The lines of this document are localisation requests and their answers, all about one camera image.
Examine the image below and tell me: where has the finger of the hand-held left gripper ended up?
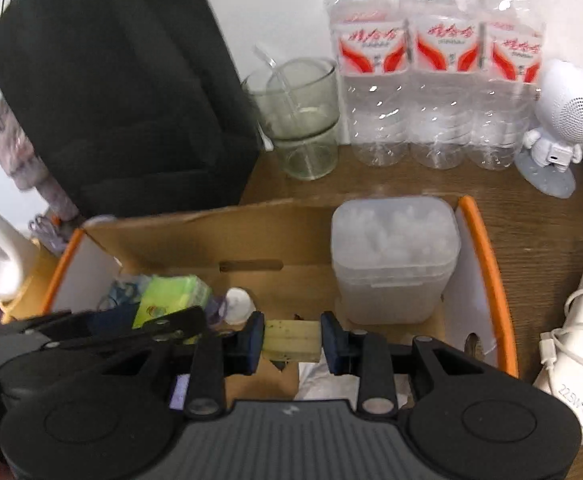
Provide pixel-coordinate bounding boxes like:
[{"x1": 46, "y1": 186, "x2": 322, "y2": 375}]
[
  {"x1": 44, "y1": 306, "x2": 207, "y2": 356},
  {"x1": 0, "y1": 311, "x2": 75, "y2": 351}
]

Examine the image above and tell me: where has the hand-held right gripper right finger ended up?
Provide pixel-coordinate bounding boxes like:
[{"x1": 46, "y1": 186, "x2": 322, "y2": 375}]
[{"x1": 321, "y1": 311, "x2": 475, "y2": 417}]

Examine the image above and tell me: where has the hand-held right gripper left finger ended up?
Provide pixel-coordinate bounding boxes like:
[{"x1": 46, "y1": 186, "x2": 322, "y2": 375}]
[{"x1": 116, "y1": 311, "x2": 266, "y2": 420}]

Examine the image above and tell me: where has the green tissue packet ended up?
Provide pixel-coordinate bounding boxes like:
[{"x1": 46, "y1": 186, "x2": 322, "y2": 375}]
[{"x1": 132, "y1": 275, "x2": 212, "y2": 331}]

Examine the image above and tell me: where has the yellow banana piece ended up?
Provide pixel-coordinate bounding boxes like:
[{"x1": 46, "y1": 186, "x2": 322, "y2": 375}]
[{"x1": 263, "y1": 319, "x2": 322, "y2": 362}]

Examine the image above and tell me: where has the bag of blue hair ties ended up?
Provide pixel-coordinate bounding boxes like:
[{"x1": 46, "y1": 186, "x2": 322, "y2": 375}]
[{"x1": 96, "y1": 276, "x2": 147, "y2": 311}]

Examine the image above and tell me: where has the orange-edged cardboard box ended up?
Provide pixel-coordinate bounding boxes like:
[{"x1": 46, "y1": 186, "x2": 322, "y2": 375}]
[{"x1": 42, "y1": 194, "x2": 518, "y2": 406}]

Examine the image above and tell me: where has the translucent cotton swab container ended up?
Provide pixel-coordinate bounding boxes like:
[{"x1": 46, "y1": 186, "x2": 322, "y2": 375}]
[{"x1": 330, "y1": 197, "x2": 461, "y2": 326}]

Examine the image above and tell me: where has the small white cap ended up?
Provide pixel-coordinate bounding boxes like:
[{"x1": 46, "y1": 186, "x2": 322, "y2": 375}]
[{"x1": 224, "y1": 287, "x2": 253, "y2": 326}]

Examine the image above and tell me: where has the crumpled white tissue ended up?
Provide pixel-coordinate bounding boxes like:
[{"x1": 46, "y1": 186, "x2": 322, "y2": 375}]
[{"x1": 294, "y1": 360, "x2": 412, "y2": 403}]

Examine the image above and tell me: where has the purple knit pouch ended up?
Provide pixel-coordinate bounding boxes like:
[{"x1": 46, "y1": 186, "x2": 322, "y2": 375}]
[{"x1": 169, "y1": 297, "x2": 230, "y2": 408}]

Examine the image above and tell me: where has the yellow mug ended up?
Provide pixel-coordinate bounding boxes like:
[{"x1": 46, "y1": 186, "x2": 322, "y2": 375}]
[{"x1": 2, "y1": 245, "x2": 65, "y2": 323}]

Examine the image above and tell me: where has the clear glass cup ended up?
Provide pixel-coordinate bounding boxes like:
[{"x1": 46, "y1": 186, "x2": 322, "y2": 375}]
[{"x1": 242, "y1": 56, "x2": 341, "y2": 181}]

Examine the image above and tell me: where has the black paper bag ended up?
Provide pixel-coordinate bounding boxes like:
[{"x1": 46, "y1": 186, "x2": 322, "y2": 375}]
[{"x1": 0, "y1": 0, "x2": 265, "y2": 221}]

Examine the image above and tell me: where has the clear red-label water bottle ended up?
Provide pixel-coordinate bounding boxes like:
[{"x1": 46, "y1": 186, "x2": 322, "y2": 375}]
[
  {"x1": 469, "y1": 0, "x2": 545, "y2": 171},
  {"x1": 324, "y1": 0, "x2": 412, "y2": 167},
  {"x1": 404, "y1": 0, "x2": 487, "y2": 170}
]

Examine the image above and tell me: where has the clear glass straw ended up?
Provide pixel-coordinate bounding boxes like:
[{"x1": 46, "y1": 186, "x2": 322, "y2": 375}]
[{"x1": 254, "y1": 45, "x2": 317, "y2": 171}]

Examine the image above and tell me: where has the white astronaut speaker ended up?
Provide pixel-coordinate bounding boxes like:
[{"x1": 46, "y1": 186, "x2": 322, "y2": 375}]
[{"x1": 515, "y1": 58, "x2": 583, "y2": 198}]

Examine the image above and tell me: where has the purple cord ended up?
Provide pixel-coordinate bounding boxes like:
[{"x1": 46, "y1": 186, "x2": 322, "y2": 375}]
[{"x1": 29, "y1": 214, "x2": 70, "y2": 256}]

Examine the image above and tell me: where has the white charging cable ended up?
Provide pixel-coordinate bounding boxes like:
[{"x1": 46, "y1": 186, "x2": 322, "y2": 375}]
[{"x1": 539, "y1": 285, "x2": 583, "y2": 381}]

